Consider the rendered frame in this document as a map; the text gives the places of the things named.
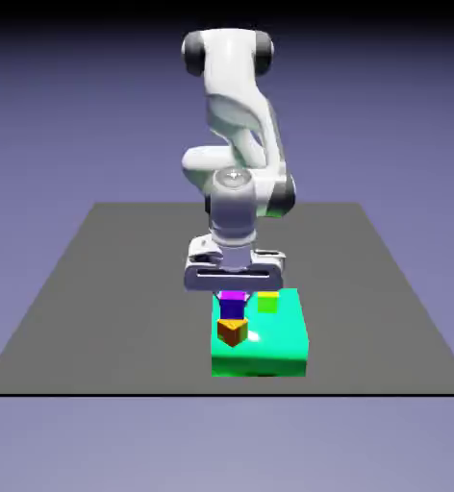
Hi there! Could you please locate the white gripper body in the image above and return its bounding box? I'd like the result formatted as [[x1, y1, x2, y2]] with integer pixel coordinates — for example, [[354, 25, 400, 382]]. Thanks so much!
[[183, 262, 285, 292]]

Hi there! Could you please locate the small purple cube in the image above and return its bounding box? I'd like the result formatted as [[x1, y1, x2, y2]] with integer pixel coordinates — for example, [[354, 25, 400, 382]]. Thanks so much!
[[218, 290, 248, 321]]

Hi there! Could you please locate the small orange cube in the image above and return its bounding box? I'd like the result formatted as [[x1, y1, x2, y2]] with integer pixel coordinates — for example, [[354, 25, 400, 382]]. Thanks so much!
[[215, 317, 249, 349]]

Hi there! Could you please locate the small green cube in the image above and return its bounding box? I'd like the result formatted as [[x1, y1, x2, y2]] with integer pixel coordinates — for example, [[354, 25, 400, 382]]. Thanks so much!
[[257, 290, 281, 314]]

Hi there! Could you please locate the large green box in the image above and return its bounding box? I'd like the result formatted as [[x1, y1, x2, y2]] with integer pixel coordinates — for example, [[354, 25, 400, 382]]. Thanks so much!
[[210, 287, 310, 379]]

